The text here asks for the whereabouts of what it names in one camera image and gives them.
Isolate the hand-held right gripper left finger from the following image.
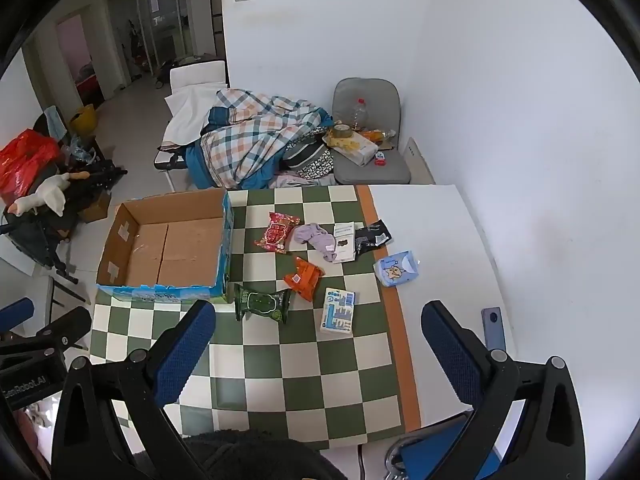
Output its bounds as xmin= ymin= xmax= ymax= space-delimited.
xmin=51 ymin=300 xmax=217 ymax=480

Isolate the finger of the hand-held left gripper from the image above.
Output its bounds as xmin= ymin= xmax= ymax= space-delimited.
xmin=35 ymin=306 xmax=93 ymax=357
xmin=0 ymin=297 xmax=35 ymax=329

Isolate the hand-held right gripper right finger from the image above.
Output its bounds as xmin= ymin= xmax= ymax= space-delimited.
xmin=421 ymin=300 xmax=586 ymax=480

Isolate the green snack packet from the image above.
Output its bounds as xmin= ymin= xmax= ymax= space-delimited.
xmin=233 ymin=283 xmax=292 ymax=326

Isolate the blue star-print tissue pack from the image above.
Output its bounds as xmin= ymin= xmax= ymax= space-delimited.
xmin=373 ymin=250 xmax=420 ymax=288

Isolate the white and blue tissue pack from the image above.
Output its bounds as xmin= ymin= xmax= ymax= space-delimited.
xmin=320 ymin=287 xmax=356 ymax=336

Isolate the orange snack packet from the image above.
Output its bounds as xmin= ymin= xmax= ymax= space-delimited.
xmin=283 ymin=256 xmax=325 ymax=302

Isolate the black snack packet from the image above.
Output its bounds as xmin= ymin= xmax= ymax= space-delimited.
xmin=353 ymin=219 xmax=391 ymax=256

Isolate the red snack packet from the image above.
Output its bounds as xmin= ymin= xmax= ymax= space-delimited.
xmin=253 ymin=211 xmax=301 ymax=255

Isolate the white packet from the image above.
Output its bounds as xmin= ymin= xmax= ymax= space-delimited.
xmin=332 ymin=221 xmax=357 ymax=264

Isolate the pink plush toy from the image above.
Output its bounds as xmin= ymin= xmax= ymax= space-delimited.
xmin=290 ymin=223 xmax=339 ymax=263

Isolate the grey-blue smartphone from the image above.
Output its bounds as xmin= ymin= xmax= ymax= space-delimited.
xmin=481 ymin=306 xmax=507 ymax=351

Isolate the blue fabric item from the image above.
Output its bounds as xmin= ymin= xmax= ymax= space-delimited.
xmin=387 ymin=417 xmax=501 ymax=480

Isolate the small brown cardboard box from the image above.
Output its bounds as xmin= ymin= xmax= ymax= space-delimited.
xmin=80 ymin=192 xmax=112 ymax=223

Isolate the white plush goose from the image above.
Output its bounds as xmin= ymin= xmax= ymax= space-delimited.
xmin=10 ymin=171 xmax=91 ymax=218

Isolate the green checkered tablecloth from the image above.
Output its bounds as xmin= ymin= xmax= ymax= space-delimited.
xmin=89 ymin=185 xmax=421 ymax=451

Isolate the red plastic bag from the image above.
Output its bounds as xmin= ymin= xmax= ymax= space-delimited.
xmin=0 ymin=129 xmax=62 ymax=206

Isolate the light blue cloth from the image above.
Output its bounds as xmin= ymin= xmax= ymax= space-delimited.
xmin=44 ymin=106 xmax=68 ymax=141

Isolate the flat cardboard sheet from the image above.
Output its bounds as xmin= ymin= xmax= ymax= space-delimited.
xmin=404 ymin=137 xmax=436 ymax=185

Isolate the yellow bag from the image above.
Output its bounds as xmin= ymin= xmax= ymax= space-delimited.
xmin=68 ymin=104 xmax=98 ymax=136

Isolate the pink cloth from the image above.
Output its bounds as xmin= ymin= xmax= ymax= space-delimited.
xmin=275 ymin=172 xmax=337 ymax=190

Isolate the plaid blanket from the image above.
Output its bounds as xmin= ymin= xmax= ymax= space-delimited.
xmin=185 ymin=88 xmax=333 ymax=191

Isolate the white box with yellow print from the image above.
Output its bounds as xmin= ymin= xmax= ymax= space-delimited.
xmin=325 ymin=132 xmax=379 ymax=167

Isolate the dark patterned cloth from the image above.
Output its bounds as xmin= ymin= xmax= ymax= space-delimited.
xmin=280 ymin=135 xmax=335 ymax=181

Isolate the white sheet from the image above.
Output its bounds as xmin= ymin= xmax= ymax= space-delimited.
xmin=165 ymin=85 xmax=226 ymax=146

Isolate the grey padded chair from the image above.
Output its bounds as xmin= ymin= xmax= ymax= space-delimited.
xmin=331 ymin=78 xmax=412 ymax=186

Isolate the white folding chair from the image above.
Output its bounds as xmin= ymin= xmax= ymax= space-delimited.
xmin=154 ymin=60 xmax=228 ymax=192

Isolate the metal key ring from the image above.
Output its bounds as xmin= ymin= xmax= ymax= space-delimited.
xmin=384 ymin=437 xmax=423 ymax=480

